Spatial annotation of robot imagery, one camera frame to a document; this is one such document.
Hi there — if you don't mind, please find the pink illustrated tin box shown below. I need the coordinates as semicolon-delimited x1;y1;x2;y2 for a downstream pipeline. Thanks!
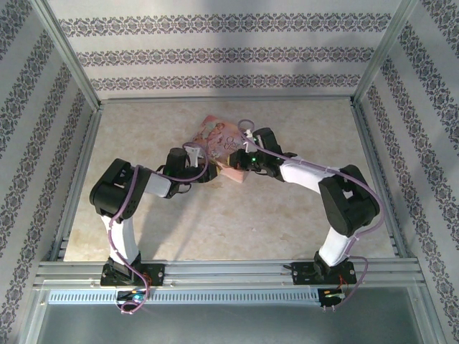
191;114;252;186

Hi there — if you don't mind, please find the small controller circuit board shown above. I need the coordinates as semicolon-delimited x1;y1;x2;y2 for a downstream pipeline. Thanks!
116;290;148;303
318;287;346;310

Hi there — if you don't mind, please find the grey metal sheet panel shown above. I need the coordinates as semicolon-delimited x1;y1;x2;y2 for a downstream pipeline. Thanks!
21;287;445;344

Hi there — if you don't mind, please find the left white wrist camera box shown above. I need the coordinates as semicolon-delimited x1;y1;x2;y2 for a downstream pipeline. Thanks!
184;141;204;168

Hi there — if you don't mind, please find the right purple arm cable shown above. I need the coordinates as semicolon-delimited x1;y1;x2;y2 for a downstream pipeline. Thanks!
237;119;384;311

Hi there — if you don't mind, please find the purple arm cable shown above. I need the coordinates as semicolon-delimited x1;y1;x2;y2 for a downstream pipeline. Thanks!
237;119;384;311
107;142;210;316

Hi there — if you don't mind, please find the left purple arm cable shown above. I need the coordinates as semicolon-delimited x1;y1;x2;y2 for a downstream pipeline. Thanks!
107;142;210;316

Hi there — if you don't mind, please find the short aluminium floor rail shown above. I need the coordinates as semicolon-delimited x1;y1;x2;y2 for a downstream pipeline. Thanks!
97;96;356;105

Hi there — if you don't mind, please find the aluminium side floor rail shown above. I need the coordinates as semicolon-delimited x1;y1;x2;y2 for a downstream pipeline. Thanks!
349;102;419;262
48;106;104;262

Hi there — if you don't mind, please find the wide aluminium mounting rail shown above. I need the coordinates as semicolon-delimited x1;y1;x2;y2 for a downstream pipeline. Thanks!
32;260;426;290

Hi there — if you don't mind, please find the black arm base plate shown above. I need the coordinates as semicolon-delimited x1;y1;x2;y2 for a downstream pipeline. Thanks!
290;261;359;287
100;262;166;288

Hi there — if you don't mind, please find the slotted grey cable duct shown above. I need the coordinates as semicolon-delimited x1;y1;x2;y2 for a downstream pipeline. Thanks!
47;288;321;306

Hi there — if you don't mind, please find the aluminium frame post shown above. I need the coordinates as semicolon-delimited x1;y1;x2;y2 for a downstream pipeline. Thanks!
30;0;105;110
351;0;420;108

